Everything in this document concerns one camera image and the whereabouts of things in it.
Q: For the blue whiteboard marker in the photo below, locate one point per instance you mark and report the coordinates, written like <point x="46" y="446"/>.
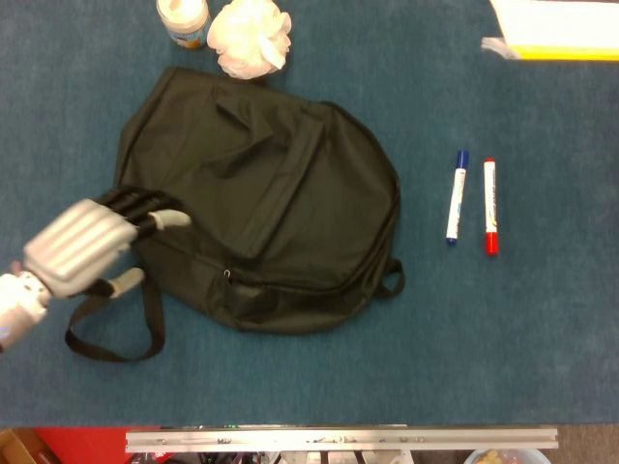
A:
<point x="457" y="198"/>

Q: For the jar with white lid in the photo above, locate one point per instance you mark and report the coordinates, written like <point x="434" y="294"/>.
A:
<point x="184" y="21"/>

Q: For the black fabric backpack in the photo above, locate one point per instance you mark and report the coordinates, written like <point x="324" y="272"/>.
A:
<point x="271" y="193"/>

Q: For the white mesh bath pouf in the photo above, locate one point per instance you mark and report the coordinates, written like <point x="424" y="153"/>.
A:
<point x="246" y="38"/>

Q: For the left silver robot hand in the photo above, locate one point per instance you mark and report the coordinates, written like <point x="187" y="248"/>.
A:
<point x="77" y="241"/>

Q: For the light blue bowl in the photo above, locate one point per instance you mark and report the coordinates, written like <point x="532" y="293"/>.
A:
<point x="503" y="456"/>

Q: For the aluminium profile rail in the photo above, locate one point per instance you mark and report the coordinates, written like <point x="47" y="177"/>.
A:
<point x="338" y="440"/>

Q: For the red box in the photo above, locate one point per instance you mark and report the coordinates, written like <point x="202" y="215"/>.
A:
<point x="82" y="444"/>

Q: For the red whiteboard marker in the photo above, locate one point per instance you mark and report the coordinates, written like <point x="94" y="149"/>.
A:
<point x="491" y="203"/>

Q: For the blue felt table mat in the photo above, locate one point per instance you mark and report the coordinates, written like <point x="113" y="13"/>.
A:
<point x="338" y="377"/>

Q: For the cardboard box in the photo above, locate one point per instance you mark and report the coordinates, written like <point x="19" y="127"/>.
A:
<point x="17" y="447"/>

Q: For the white yellow Lexicon book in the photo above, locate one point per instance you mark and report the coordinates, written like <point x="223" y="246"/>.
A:
<point x="561" y="24"/>

